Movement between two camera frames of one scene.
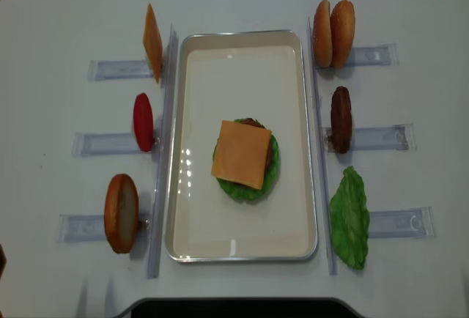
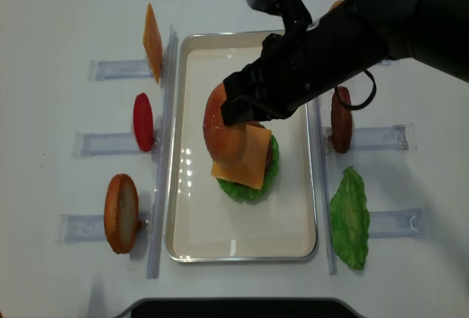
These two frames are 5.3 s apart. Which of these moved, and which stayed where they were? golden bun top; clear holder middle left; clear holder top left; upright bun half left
Moved: golden bun top
Stayed: clear holder top left; clear holder middle left; upright bun half left
